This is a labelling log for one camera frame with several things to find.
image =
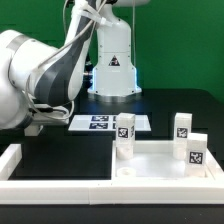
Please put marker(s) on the white U-shaped fence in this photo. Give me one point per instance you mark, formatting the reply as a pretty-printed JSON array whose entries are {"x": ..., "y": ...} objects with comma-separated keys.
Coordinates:
[{"x": 122, "y": 190}]

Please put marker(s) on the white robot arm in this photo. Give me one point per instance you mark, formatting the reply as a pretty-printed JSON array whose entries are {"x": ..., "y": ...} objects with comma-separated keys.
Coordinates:
[{"x": 30, "y": 69}]

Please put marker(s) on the white square table top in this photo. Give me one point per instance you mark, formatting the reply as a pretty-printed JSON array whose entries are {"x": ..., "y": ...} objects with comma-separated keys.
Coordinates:
[{"x": 151, "y": 160}]

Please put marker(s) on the white marker base plate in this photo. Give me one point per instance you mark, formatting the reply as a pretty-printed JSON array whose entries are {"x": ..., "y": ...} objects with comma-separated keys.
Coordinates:
[{"x": 105, "y": 123}]

